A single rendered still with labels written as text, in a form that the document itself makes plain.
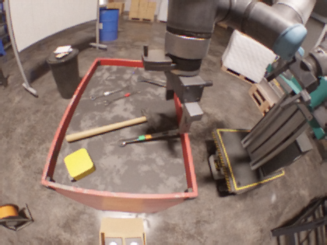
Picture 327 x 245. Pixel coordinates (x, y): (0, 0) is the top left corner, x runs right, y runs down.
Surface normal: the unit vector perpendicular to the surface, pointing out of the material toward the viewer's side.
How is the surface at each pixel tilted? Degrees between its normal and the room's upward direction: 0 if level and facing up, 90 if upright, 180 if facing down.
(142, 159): 0
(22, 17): 90
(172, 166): 0
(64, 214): 0
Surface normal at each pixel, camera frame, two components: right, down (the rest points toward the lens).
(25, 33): 0.92, 0.39
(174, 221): 0.19, -0.63
